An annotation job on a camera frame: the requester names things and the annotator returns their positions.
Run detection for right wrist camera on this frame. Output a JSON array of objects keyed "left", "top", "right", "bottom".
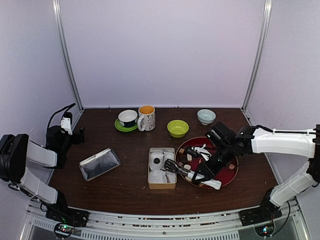
[{"left": 184, "top": 121, "right": 237, "bottom": 161}]

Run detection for caramel square sweet chocolate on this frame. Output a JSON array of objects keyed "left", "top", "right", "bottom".
[{"left": 228, "top": 164, "right": 235, "bottom": 171}]

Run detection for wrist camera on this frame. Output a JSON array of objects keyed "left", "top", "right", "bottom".
[
  {"left": 60, "top": 111, "right": 73, "bottom": 136},
  {"left": 184, "top": 121, "right": 237, "bottom": 161}
]

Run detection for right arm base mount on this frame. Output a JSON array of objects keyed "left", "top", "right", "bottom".
[{"left": 238, "top": 207, "right": 283, "bottom": 238}]

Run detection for front metal rail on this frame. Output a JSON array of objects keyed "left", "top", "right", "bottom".
[{"left": 20, "top": 208, "right": 310, "bottom": 240}]

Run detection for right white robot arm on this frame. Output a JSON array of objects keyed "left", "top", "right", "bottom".
[{"left": 191, "top": 121, "right": 320, "bottom": 221}]

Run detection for white and navy cup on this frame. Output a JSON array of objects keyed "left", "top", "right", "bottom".
[{"left": 117, "top": 109, "right": 138, "bottom": 128}]

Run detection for pale blue bowl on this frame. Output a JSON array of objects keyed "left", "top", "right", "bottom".
[{"left": 197, "top": 109, "right": 216, "bottom": 126}]

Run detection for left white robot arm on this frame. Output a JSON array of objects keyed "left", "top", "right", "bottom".
[{"left": 0, "top": 126, "right": 85, "bottom": 222}]

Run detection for bear print tin lid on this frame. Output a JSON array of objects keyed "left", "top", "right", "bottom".
[{"left": 78, "top": 148, "right": 121, "bottom": 182}]

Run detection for left aluminium frame post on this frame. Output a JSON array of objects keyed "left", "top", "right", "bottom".
[{"left": 52, "top": 0, "right": 84, "bottom": 112}]

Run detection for white block chocolate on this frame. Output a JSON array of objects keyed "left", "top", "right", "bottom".
[{"left": 186, "top": 154, "right": 193, "bottom": 162}]

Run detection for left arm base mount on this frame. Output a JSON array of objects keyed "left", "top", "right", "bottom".
[{"left": 45, "top": 208, "right": 90, "bottom": 239}]

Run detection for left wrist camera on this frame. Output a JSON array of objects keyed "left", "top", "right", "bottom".
[{"left": 60, "top": 111, "right": 73, "bottom": 136}]

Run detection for aluminium frame post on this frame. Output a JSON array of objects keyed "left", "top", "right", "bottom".
[
  {"left": 52, "top": 0, "right": 84, "bottom": 112},
  {"left": 241, "top": 0, "right": 273, "bottom": 112}
]

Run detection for patterned mug yellow inside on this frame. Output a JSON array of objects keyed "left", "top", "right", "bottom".
[{"left": 137, "top": 105, "right": 156, "bottom": 132}]

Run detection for right aluminium frame post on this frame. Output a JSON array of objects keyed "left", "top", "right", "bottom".
[{"left": 241, "top": 0, "right": 273, "bottom": 112}]

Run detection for dark swirl chocolate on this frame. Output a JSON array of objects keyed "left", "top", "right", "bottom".
[{"left": 153, "top": 157, "right": 161, "bottom": 165}]

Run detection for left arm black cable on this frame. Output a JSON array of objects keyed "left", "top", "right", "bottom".
[{"left": 46, "top": 102, "right": 76, "bottom": 133}]

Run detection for lime green bowl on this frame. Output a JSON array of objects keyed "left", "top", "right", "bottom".
[{"left": 167, "top": 119, "right": 189, "bottom": 138}]

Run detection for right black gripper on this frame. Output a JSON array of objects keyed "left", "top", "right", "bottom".
[{"left": 191, "top": 142, "right": 235, "bottom": 183}]

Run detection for green saucer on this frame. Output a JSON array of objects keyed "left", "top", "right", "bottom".
[{"left": 114, "top": 117, "right": 139, "bottom": 132}]

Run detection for beige tin box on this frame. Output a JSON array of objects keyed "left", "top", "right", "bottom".
[{"left": 147, "top": 147, "right": 177, "bottom": 190}]

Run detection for round red tray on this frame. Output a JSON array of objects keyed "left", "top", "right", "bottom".
[{"left": 175, "top": 136, "right": 239, "bottom": 187}]

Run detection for metal serving tongs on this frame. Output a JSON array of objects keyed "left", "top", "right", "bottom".
[{"left": 163, "top": 159, "right": 222, "bottom": 190}]

